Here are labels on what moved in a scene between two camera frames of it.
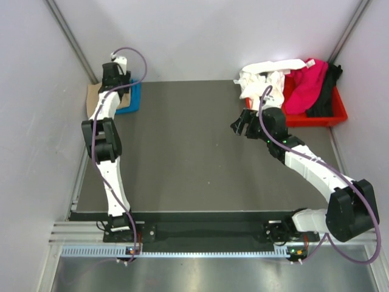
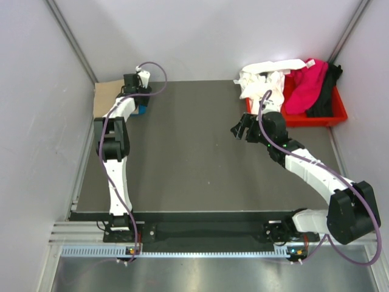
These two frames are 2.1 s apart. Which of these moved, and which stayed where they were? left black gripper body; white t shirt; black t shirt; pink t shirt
Moved: left black gripper body
Stayed: pink t shirt; white t shirt; black t shirt
